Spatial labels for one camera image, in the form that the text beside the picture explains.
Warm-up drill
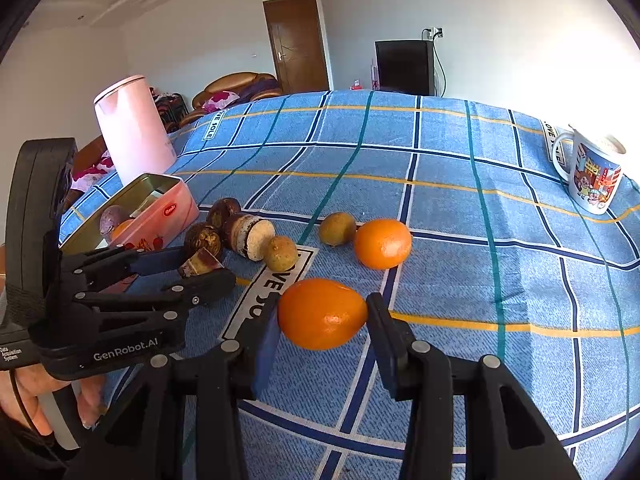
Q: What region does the cut brown chestnut piece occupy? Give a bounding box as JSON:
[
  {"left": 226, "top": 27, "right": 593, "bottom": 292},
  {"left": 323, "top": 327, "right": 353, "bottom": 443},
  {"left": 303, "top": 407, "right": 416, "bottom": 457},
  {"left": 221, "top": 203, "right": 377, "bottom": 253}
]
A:
[{"left": 178, "top": 248, "right": 224, "bottom": 278}]

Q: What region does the medium orange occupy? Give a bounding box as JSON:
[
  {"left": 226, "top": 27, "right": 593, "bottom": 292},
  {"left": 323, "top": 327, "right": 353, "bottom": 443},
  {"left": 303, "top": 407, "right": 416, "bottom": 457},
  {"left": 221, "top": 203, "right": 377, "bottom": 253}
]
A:
[{"left": 111, "top": 218, "right": 134, "bottom": 242}]

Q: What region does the purple passion fruit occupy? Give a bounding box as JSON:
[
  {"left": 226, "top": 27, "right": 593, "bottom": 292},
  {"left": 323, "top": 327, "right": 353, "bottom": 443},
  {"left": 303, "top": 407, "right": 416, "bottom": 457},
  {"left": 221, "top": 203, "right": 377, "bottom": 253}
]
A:
[{"left": 99, "top": 205, "right": 129, "bottom": 243}]

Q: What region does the small orange tangerine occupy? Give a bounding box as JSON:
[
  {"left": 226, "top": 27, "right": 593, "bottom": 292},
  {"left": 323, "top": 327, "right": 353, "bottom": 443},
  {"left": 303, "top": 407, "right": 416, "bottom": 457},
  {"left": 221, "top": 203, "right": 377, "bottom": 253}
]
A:
[{"left": 278, "top": 278, "right": 368, "bottom": 351}]

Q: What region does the green brown kiwi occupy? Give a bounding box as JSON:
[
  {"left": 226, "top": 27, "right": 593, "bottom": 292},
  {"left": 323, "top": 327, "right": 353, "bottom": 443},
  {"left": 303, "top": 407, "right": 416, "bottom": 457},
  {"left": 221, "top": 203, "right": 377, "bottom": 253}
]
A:
[{"left": 319, "top": 211, "right": 357, "bottom": 247}]

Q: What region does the large orange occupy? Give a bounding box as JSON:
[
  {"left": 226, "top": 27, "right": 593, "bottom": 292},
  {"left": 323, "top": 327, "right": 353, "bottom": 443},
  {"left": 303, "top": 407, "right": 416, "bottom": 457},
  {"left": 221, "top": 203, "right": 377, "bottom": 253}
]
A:
[{"left": 354, "top": 219, "right": 412, "bottom": 270}]

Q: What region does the left hand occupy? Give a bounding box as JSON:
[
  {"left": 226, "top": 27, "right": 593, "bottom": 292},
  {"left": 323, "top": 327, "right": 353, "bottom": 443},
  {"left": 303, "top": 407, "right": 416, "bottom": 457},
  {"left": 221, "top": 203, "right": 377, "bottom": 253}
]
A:
[{"left": 1, "top": 364, "right": 106, "bottom": 437}]

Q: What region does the pink metal tin box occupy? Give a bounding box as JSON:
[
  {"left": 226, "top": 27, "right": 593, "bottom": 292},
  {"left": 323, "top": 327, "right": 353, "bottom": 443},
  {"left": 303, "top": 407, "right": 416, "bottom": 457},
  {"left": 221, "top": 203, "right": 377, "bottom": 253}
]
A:
[{"left": 60, "top": 174, "right": 198, "bottom": 255}]

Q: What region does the pink electric kettle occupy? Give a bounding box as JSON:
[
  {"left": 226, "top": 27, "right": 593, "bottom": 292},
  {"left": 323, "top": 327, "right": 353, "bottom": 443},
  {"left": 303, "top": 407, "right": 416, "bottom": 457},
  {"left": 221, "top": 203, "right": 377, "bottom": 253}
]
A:
[{"left": 93, "top": 75, "right": 177, "bottom": 186}]

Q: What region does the pink floral cushion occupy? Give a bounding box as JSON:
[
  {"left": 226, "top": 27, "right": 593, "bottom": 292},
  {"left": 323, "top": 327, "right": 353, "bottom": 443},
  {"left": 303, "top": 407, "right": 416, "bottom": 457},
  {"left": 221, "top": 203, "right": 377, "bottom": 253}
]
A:
[{"left": 202, "top": 90, "right": 240, "bottom": 113}]

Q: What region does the brown leather sofa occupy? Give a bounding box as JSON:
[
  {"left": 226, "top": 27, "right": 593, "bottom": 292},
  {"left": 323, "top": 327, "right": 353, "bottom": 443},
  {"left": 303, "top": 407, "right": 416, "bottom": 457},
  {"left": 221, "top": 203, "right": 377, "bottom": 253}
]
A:
[{"left": 179, "top": 72, "right": 283, "bottom": 127}]

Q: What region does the blue plaid tablecloth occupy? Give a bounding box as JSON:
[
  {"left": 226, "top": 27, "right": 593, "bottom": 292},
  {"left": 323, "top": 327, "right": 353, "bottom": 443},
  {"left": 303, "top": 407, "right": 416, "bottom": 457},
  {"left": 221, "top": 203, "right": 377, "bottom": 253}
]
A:
[{"left": 170, "top": 91, "right": 639, "bottom": 479}]

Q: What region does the brown wooden door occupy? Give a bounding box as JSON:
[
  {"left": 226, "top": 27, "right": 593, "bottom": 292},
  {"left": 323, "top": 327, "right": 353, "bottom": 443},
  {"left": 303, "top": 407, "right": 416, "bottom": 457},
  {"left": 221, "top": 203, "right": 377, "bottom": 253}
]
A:
[{"left": 262, "top": 0, "right": 330, "bottom": 94}]

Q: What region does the white cartoon mug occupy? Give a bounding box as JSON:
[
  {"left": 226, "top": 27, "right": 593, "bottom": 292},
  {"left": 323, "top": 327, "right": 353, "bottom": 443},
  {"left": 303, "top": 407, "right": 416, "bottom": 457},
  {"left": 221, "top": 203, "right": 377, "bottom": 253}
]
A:
[{"left": 551, "top": 130, "right": 627, "bottom": 216}]

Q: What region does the black television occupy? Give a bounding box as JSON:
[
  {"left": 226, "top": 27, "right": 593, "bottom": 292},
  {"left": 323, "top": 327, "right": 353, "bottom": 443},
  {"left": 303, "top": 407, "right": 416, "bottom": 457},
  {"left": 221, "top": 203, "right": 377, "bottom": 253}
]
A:
[{"left": 375, "top": 40, "right": 436, "bottom": 96}]

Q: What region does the black television cable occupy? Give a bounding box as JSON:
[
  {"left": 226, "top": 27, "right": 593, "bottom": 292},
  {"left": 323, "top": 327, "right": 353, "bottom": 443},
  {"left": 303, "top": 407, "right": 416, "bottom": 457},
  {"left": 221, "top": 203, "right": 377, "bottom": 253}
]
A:
[{"left": 422, "top": 27, "right": 448, "bottom": 98}]

